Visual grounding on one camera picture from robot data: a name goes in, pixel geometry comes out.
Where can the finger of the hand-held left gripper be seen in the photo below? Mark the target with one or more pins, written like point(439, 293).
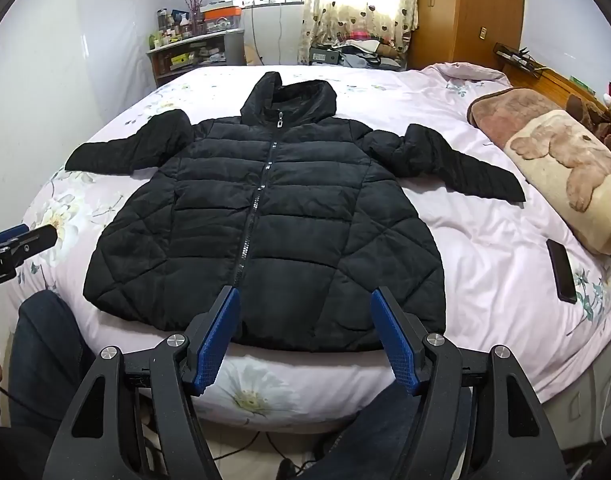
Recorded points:
point(33, 240)

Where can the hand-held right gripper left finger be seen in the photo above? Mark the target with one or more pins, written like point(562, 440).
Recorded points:
point(217, 342)

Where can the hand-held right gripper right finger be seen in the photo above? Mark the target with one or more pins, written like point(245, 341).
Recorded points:
point(393, 342)

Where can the black hooded puffer jacket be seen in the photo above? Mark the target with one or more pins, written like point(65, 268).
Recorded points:
point(270, 220)

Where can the pile of clothes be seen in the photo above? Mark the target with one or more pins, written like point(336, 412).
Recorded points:
point(370, 50)

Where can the person's right leg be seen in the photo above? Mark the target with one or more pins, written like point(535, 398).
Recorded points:
point(375, 440)

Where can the person's leg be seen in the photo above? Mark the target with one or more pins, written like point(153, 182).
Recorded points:
point(375, 440)
point(48, 360)

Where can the person's left leg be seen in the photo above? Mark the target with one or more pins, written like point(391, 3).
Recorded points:
point(48, 360)

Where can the bed with floral pink sheet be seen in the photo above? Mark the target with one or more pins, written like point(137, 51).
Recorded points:
point(485, 240)

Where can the black smartphone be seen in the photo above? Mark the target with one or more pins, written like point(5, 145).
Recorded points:
point(561, 270)

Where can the brown bear print blanket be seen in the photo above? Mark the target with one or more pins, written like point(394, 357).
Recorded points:
point(560, 160)

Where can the white shelf unit with clutter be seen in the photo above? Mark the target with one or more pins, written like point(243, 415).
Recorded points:
point(195, 52)

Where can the orange storage box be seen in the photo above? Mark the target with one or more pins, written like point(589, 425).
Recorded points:
point(220, 20)

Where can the brown teddy bear plush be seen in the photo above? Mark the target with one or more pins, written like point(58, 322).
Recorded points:
point(603, 120)

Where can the wooden headboard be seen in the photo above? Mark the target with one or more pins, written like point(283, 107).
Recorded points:
point(565, 82)

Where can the white cabinet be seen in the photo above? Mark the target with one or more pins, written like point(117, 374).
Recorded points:
point(273, 35)

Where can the wooden wardrobe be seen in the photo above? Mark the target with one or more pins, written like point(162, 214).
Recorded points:
point(465, 10)

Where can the heart print curtain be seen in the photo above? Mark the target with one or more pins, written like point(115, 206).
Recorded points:
point(360, 0)

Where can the wall light switch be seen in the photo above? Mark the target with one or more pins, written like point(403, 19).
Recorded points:
point(483, 32)

